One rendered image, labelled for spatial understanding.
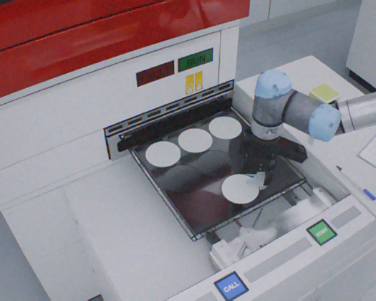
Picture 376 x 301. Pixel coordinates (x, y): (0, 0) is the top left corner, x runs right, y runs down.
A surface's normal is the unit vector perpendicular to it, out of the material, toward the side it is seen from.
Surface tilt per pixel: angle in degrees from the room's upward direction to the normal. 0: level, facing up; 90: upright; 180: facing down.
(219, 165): 0
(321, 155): 0
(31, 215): 90
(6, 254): 0
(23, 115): 90
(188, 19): 90
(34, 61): 90
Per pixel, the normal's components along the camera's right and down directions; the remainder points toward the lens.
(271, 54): -0.01, -0.70
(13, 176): 0.50, 0.61
